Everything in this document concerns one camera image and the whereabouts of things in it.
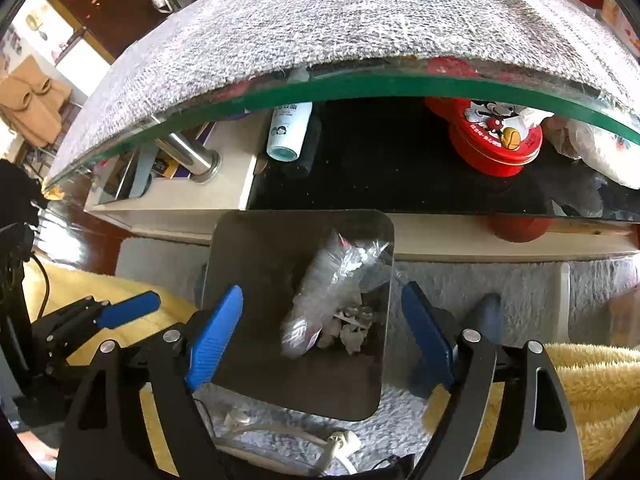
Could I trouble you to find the red cartoon tin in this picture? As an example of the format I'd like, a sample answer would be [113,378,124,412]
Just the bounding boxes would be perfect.
[425,97,543,177]

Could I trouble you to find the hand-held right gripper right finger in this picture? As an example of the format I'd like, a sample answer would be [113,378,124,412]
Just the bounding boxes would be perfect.
[401,281,586,480]

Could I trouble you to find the black braided cable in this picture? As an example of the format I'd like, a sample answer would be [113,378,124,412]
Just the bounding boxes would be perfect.
[27,255,51,321]

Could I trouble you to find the clear plastic bag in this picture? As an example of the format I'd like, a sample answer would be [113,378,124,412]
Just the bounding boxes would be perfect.
[280,230,393,358]

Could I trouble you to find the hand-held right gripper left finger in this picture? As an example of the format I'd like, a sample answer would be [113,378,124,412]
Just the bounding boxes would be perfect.
[55,285,246,480]

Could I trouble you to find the chrome table leg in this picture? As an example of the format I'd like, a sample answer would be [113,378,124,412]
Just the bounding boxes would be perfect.
[155,132,221,183]

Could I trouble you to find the whiteboard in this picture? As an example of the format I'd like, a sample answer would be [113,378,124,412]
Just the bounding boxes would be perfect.
[55,37,112,81]

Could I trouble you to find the black trash bin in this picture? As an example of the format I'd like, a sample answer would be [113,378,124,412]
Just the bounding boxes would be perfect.
[200,209,396,422]

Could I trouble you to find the grey woven table mat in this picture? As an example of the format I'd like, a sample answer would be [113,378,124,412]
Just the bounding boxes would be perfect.
[47,0,640,188]

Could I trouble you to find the glass top coffee table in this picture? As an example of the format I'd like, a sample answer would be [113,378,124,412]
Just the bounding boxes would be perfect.
[45,0,640,261]

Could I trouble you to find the white power strip cable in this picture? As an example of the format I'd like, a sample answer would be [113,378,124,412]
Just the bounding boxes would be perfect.
[220,407,362,476]

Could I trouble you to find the grey shaggy rug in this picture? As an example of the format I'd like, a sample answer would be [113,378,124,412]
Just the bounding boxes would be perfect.
[115,237,640,480]

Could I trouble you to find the yellow fluffy blanket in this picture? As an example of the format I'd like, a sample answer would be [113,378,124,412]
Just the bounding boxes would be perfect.
[22,260,640,480]

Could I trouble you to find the white tissue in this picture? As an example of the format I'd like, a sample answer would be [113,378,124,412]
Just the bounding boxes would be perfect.
[320,305,376,356]

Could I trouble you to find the white bottle teal cap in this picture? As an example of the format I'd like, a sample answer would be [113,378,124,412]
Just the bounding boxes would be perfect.
[266,101,313,162]

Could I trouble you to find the white plastic bag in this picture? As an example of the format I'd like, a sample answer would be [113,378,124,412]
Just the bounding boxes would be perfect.
[542,115,640,188]

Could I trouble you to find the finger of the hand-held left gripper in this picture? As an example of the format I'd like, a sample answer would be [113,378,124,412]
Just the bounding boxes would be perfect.
[31,291,162,376]

